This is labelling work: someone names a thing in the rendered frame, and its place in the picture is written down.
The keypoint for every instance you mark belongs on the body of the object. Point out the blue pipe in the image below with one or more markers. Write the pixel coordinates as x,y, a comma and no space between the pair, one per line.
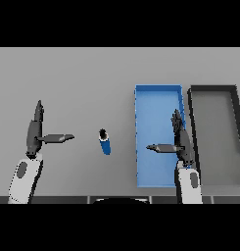
104,142

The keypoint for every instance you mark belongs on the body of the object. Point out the blue bin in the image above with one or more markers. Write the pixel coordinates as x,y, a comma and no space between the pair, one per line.
156,137

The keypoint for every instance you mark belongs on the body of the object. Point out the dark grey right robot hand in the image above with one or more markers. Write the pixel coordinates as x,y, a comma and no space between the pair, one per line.
184,147

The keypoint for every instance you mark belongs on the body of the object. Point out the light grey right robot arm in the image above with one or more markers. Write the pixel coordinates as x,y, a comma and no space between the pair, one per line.
189,184

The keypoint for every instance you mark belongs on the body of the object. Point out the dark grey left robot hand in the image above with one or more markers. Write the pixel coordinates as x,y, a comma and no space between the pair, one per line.
34,135

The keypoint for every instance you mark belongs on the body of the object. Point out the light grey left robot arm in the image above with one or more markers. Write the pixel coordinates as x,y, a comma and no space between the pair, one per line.
24,180

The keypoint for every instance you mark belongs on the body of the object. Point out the dark grey bin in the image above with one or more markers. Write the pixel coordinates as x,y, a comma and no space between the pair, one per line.
219,137

